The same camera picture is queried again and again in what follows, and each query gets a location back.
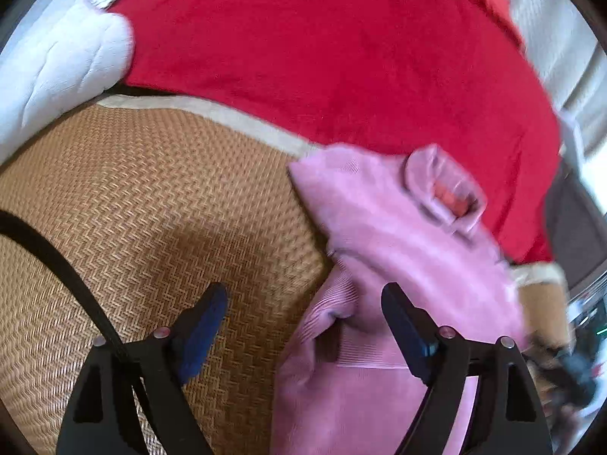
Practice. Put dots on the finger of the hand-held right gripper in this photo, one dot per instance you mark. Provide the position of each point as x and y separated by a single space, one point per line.
576 372

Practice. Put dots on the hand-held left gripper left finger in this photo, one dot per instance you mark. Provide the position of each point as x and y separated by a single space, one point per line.
205 336

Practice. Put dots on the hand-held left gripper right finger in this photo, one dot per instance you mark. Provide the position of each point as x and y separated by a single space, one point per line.
409 339

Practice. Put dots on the pink ribbed sweater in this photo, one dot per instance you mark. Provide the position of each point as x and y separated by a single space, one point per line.
379 246

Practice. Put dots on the woven straw mat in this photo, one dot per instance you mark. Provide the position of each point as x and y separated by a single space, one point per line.
142 189

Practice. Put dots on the cream dotted curtain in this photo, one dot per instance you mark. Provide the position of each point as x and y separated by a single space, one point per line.
545 23

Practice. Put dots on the red blanket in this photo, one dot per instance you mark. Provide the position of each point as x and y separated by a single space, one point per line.
308 57

